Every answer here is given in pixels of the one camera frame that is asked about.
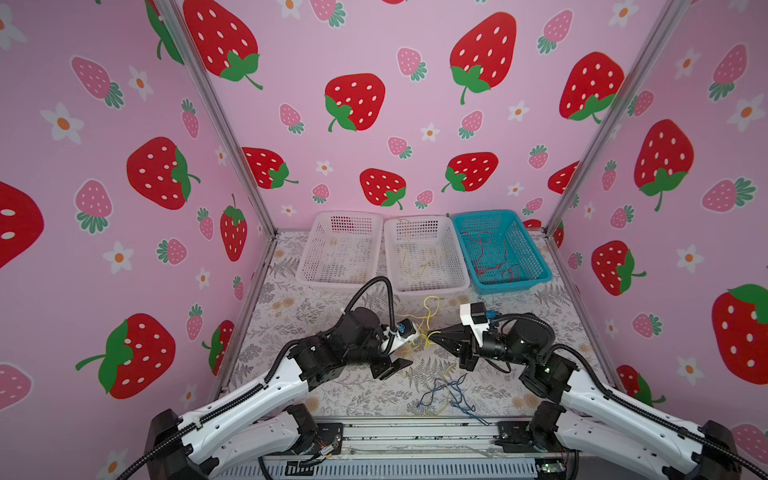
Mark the left white plastic basket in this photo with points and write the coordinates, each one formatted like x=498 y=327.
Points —
x=342 y=250

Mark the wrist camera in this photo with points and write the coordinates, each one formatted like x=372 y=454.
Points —
x=475 y=322
x=405 y=332

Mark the teal plastic basket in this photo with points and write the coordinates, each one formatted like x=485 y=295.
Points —
x=500 y=254

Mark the left aluminium corner post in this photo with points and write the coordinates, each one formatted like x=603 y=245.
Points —
x=181 y=35

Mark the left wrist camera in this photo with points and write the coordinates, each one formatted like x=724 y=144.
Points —
x=405 y=332

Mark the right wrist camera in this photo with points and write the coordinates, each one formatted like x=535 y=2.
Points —
x=475 y=322

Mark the aluminium corner post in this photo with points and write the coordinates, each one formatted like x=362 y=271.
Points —
x=662 y=31
x=181 y=35

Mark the right aluminium corner post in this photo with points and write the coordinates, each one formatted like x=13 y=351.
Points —
x=662 y=31

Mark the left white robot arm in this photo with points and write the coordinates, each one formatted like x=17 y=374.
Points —
x=198 y=444

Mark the middle white plastic basket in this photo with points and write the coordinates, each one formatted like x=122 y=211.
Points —
x=424 y=257

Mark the white plastic basket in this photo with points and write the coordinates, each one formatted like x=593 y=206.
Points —
x=342 y=250
x=424 y=257

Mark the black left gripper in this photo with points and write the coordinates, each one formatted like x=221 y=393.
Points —
x=387 y=368

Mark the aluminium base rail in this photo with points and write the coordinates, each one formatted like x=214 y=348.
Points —
x=432 y=448

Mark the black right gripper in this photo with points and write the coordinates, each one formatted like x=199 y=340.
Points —
x=465 y=344

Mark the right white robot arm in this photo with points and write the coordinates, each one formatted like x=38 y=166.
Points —
x=581 y=413

